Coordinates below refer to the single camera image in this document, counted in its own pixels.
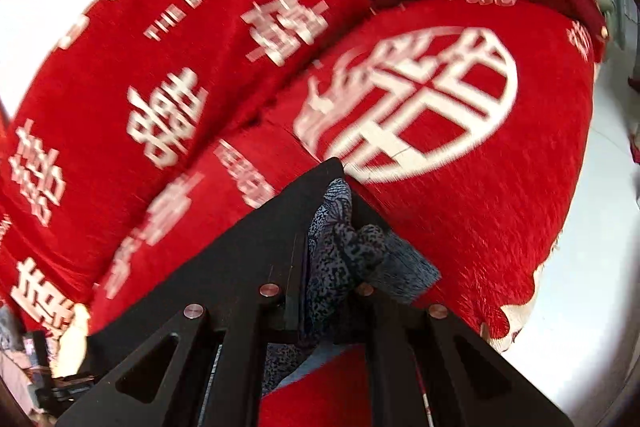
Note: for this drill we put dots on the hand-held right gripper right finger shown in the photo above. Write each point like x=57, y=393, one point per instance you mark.
x=392, y=357

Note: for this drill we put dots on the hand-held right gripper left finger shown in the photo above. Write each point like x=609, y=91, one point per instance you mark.
x=270, y=237

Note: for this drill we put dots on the black pants grey waistband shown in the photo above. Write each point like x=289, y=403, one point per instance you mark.
x=340, y=257

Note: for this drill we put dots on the red printed sofa cover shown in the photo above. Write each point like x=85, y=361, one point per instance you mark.
x=450, y=117

